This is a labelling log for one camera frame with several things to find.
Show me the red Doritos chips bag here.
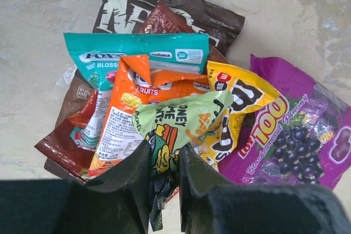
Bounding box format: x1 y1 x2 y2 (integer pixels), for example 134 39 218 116
35 1 194 184

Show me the brown Kettle chips bag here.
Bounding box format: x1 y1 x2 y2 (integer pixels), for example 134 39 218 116
43 0 247 182

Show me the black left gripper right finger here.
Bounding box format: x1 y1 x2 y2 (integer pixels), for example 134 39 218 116
179 145 346 233

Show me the purple Lot 100 gummy bag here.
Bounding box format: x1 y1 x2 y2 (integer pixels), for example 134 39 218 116
218 56 350 189

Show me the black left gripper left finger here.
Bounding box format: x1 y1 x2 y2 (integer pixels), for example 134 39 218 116
1 141 150 233

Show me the light green Himalaya candy packet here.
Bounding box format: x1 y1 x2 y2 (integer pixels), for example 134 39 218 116
132 91 234 231

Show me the teal mint candy bag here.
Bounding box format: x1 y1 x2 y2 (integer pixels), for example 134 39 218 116
64 33 209 151

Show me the orange candy bag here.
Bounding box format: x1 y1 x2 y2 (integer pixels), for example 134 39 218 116
84 55 210 179

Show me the yellow M&M candy bag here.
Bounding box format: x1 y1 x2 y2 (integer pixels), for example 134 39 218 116
191 61 279 170

